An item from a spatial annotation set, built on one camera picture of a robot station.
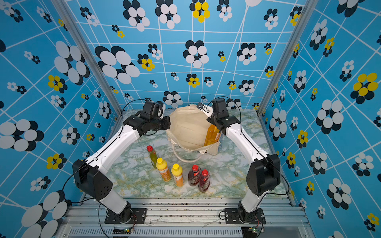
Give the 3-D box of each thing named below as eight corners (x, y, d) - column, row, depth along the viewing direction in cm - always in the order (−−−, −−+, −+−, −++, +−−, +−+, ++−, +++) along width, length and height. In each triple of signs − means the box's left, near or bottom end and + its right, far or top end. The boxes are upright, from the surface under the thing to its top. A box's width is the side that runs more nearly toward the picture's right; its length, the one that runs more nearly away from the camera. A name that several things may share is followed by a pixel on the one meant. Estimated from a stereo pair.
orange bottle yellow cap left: (163, 182, 87) (154, 165, 69) (164, 175, 90) (156, 157, 71) (171, 182, 87) (165, 165, 69) (172, 175, 90) (166, 157, 71)
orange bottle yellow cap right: (175, 185, 86) (169, 168, 67) (179, 179, 88) (175, 162, 69) (180, 189, 84) (176, 174, 66) (185, 183, 86) (182, 167, 68)
